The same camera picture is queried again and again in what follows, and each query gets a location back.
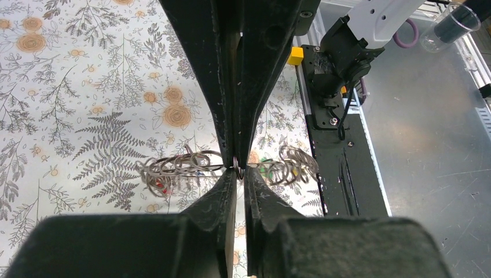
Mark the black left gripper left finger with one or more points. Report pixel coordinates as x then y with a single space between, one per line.
197 242

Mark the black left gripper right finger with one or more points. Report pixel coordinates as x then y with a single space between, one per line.
281 242

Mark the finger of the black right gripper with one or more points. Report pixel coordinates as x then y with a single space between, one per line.
196 26
267 30

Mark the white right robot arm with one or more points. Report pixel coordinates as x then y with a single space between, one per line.
350 44

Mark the yellow cube block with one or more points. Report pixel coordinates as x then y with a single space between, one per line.
296 56

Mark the floral patterned table mat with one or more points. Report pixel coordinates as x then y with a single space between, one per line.
101 113

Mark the clear plastic cup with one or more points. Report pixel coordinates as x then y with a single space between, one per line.
456 21

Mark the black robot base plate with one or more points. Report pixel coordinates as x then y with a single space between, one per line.
348 176

